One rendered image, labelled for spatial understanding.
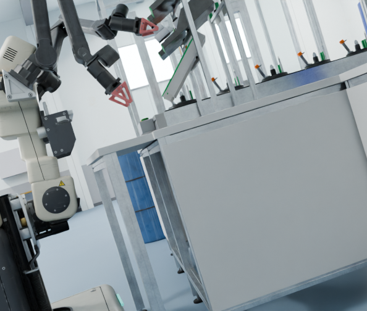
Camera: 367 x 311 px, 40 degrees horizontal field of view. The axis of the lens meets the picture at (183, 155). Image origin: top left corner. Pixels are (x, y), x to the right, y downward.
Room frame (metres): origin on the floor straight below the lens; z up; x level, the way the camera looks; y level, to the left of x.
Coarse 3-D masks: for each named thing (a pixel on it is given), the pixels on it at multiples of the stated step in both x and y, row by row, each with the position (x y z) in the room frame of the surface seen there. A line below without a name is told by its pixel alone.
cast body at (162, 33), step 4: (156, 24) 2.11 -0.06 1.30; (160, 24) 2.10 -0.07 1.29; (152, 28) 2.12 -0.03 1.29; (160, 28) 2.10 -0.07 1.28; (164, 28) 2.10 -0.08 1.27; (168, 28) 2.12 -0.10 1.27; (172, 28) 2.11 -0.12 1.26; (156, 32) 2.10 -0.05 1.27; (160, 32) 2.10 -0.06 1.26; (164, 32) 2.10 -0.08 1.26; (168, 32) 2.10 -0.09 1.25; (156, 36) 2.10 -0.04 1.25; (160, 36) 2.10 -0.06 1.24; (164, 36) 2.10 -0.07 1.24; (156, 40) 2.14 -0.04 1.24; (160, 40) 2.10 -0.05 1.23
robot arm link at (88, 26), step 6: (60, 18) 2.42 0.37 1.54; (84, 24) 2.28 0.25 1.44; (90, 24) 2.24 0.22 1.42; (84, 30) 2.29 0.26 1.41; (90, 30) 2.22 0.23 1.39; (96, 30) 2.15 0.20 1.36; (102, 30) 2.14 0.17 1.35; (108, 30) 2.15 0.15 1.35; (102, 36) 2.18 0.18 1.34; (108, 36) 2.17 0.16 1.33
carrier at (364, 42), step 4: (364, 32) 2.63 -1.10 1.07; (356, 40) 2.68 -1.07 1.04; (364, 40) 2.68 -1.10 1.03; (356, 44) 2.67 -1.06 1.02; (364, 44) 2.70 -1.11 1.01; (356, 48) 2.68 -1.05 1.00; (360, 48) 2.68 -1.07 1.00; (364, 48) 2.62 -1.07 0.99; (348, 52) 2.67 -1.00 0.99; (352, 52) 2.64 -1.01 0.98; (356, 52) 2.63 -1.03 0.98; (360, 52) 2.56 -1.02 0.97
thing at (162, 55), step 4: (204, 20) 2.28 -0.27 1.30; (200, 24) 2.29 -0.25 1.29; (196, 28) 2.31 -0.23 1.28; (180, 44) 2.33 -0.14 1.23; (172, 48) 2.26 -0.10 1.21; (176, 48) 2.33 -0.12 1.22; (160, 52) 2.22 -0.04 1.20; (164, 52) 2.22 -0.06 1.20; (168, 52) 2.27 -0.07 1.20; (160, 56) 2.26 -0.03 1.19; (164, 56) 2.28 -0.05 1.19; (168, 56) 2.34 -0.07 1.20
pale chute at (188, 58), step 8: (192, 40) 2.06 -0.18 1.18; (200, 40) 2.06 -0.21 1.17; (192, 48) 2.06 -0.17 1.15; (184, 56) 2.07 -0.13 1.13; (192, 56) 2.06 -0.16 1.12; (184, 64) 2.07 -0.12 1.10; (192, 64) 2.14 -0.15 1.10; (176, 72) 2.07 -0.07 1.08; (184, 72) 2.07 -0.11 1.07; (176, 80) 2.07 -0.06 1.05; (184, 80) 2.16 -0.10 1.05; (168, 88) 2.07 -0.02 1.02; (176, 88) 2.07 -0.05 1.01; (176, 96) 2.18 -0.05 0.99
